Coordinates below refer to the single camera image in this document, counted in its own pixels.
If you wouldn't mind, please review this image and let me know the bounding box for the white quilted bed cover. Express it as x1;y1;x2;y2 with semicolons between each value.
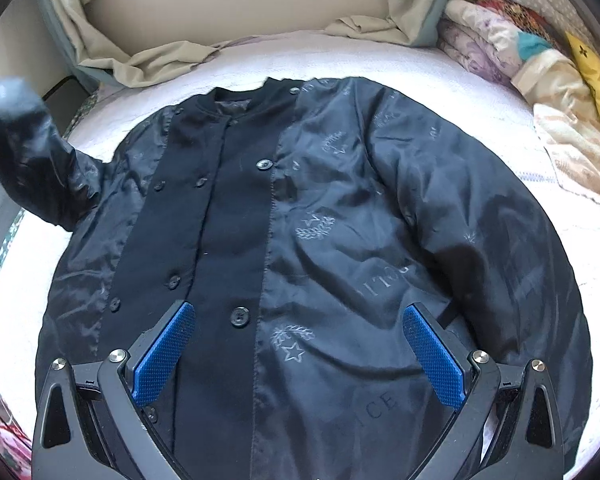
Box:
0;32;600;479

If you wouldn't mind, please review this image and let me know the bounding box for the dark navy satin jacket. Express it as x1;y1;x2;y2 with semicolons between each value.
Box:
0;78;593;479

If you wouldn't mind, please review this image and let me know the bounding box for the beige curtain right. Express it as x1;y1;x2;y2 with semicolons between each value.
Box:
324;0;448;48

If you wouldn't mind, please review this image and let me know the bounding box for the beige curtain left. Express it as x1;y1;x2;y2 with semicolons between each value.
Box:
38;0;219;89

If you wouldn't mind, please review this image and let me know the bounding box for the beige curtain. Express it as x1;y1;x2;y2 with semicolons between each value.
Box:
38;0;219;89
324;0;448;48

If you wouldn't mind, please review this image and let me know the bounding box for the pile of folded quilts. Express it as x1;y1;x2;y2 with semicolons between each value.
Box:
438;0;600;204

